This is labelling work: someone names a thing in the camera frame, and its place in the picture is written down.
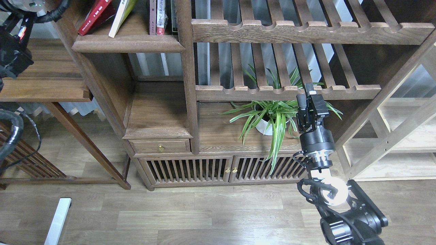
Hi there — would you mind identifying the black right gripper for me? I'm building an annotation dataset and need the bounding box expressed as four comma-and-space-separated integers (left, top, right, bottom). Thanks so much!
296, 83, 335, 156

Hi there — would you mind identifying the yellow green cover book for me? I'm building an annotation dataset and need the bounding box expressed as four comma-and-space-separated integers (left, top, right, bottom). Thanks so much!
108, 0, 138, 38

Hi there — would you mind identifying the red cover book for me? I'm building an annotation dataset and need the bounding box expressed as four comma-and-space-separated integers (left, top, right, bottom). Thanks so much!
77, 0, 115, 36

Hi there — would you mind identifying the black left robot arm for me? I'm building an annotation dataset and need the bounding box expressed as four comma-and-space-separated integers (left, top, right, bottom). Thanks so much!
0, 0, 71, 173

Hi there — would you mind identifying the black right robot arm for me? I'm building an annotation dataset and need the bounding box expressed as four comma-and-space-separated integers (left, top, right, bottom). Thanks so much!
296, 82, 388, 245

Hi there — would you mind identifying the green spider plant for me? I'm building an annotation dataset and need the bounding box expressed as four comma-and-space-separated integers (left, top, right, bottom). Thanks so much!
218, 65, 343, 175

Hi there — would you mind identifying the dark wooden bookshelf cabinet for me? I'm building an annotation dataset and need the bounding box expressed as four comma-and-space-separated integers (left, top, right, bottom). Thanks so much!
54, 0, 435, 190

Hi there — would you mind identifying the dark upright book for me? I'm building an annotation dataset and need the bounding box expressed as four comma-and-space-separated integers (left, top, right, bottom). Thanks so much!
170, 0, 178, 35

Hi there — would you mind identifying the red white upright book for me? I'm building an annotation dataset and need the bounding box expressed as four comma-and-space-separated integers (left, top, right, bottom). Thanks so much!
156, 0, 167, 35

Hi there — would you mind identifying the pink spine upright book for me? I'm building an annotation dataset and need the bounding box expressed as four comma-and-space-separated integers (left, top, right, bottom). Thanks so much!
149, 0, 157, 35

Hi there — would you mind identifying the dark wooden side table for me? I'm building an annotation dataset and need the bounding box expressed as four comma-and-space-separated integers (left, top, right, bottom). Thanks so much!
1, 38, 131, 190

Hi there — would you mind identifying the slatted wooden rack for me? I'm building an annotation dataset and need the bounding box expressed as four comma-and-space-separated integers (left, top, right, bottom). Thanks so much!
0, 121, 87, 190

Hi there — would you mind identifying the light wooden shelf frame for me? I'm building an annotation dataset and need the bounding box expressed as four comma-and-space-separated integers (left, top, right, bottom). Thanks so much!
337, 45, 436, 181

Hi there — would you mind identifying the white metal post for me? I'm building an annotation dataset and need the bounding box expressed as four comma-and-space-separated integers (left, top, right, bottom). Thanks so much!
44, 197, 72, 245

